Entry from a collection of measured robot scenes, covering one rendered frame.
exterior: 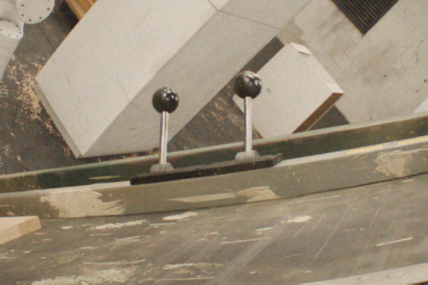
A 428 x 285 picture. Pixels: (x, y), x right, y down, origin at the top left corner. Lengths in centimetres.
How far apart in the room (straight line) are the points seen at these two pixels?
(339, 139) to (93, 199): 39
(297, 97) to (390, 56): 330
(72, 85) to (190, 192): 268
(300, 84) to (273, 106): 31
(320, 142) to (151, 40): 226
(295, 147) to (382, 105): 776
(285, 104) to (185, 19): 272
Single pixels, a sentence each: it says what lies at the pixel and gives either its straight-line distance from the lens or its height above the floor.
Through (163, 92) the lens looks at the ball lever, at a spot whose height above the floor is 145.
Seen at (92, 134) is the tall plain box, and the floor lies 19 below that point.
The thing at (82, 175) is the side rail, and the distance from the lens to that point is 124.
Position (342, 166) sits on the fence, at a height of 158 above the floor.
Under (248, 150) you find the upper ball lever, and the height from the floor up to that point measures 150.
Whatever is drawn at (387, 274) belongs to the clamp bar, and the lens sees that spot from 23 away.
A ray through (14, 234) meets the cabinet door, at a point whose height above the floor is 123.
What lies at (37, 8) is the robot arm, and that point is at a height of 140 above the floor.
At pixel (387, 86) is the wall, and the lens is 881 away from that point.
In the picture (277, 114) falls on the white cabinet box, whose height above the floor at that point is 22.
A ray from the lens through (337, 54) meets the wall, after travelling 899.
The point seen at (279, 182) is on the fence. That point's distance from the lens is 83.
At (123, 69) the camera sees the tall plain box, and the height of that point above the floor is 54.
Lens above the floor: 178
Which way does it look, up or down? 20 degrees down
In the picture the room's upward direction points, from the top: 46 degrees clockwise
